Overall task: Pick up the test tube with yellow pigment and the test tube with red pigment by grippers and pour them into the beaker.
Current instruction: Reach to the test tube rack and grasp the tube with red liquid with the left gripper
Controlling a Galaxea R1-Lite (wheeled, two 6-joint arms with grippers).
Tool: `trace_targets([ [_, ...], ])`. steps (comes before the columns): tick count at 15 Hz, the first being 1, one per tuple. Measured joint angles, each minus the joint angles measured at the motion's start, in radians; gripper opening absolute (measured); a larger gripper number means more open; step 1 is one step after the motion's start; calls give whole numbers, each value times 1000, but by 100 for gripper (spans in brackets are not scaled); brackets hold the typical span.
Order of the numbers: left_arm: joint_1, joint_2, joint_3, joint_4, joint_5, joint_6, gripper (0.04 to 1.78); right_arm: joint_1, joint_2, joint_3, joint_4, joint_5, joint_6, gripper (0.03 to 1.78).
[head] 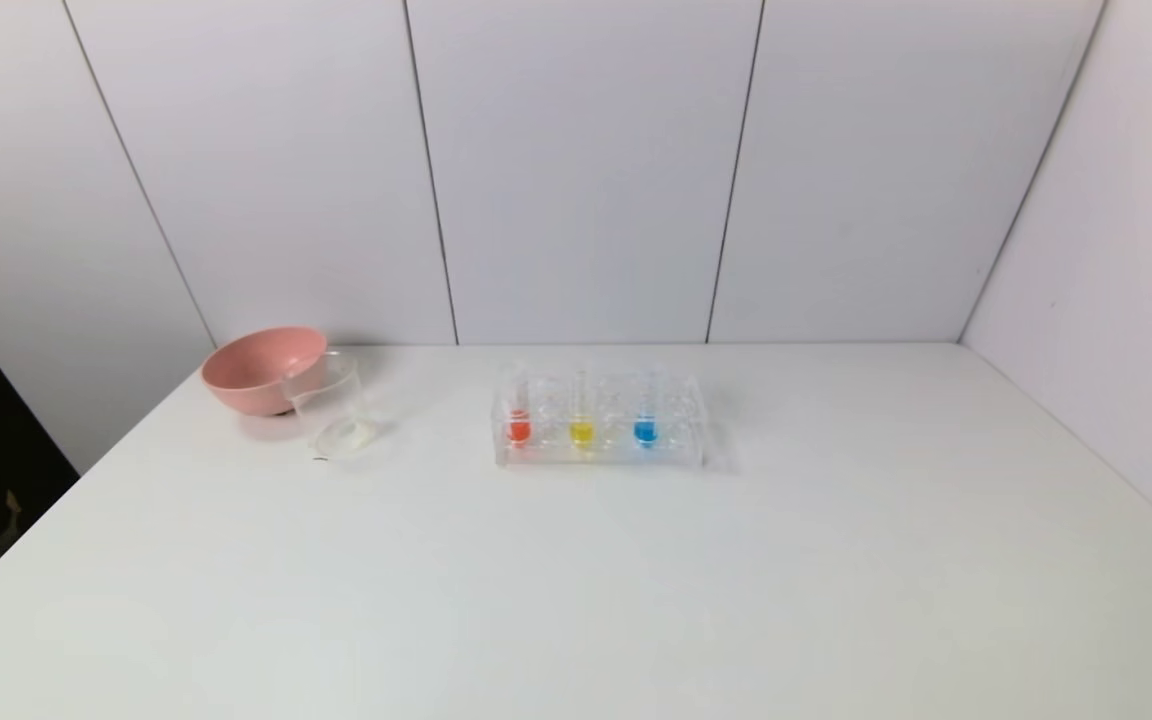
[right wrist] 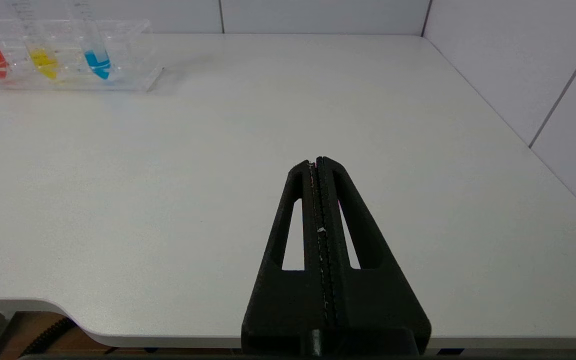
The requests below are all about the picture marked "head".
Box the test tube with yellow pigment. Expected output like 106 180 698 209
569 365 597 454

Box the test tube with blue pigment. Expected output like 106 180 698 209
633 367 659 450

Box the pink plastic bowl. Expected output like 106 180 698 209
201 326 329 417

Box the test tube with red pigment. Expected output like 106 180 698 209
505 362 535 449

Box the clear glass beaker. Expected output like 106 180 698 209
281 350 380 462

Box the clear acrylic test tube rack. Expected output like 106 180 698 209
491 367 710 472

